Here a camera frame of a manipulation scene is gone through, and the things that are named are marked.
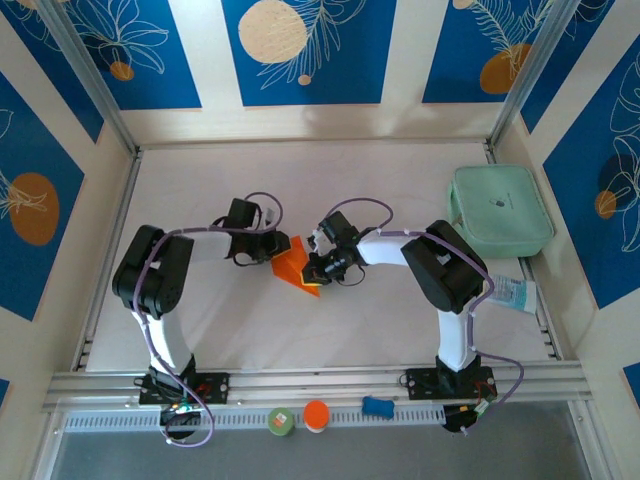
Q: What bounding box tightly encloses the aluminium frame post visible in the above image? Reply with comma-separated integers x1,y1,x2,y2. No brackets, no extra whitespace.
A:
487,0,584,151
35,0,142,157

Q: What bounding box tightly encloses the grey metal sheet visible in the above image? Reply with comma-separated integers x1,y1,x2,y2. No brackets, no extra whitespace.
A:
47,429,596,480

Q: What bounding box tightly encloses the green round can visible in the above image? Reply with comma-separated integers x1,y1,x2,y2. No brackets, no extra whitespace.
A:
267,407,296,438

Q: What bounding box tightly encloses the white blue toothpaste tube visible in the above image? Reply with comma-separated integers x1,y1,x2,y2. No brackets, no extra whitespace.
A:
487,273,539,315

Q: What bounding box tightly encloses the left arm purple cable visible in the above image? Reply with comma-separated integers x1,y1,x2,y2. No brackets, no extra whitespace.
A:
134,192,285,448

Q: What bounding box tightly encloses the blue floral wall panel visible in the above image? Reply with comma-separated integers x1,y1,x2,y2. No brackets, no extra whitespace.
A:
0,69,86,322
519,0,617,135
0,0,105,145
542,47,640,311
422,0,549,105
62,0,203,112
221,0,399,108

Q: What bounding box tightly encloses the grey slotted cable duct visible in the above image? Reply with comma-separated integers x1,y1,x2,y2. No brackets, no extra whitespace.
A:
62,405,447,434

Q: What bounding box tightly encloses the black controller module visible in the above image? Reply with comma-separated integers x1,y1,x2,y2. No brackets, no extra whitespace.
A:
442,397,496,437

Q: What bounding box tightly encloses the wide aluminium mounting rail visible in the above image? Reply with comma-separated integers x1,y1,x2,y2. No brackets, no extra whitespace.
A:
42,360,599,414

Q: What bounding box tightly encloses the blue bone-shaped toy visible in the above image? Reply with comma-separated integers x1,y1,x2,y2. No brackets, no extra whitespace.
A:
361,395,396,417

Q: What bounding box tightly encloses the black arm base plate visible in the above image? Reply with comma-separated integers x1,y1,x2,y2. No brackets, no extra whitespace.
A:
404,366,499,402
138,371,231,406

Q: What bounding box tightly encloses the aluminium table edge rail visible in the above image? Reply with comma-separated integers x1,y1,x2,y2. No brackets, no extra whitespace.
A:
71,149,144,372
483,142,560,362
135,139,494,151

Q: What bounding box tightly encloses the mint green zip pouch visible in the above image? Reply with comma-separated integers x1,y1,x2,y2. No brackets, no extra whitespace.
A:
446,164,556,260

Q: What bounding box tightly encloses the orange lid white jar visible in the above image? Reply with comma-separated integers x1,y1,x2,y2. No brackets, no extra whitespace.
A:
302,399,331,434

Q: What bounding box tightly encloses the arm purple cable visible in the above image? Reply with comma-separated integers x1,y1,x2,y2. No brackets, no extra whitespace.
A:
134,192,285,448
319,197,526,436

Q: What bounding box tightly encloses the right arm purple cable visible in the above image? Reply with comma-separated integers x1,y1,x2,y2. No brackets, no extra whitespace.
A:
319,197,526,436

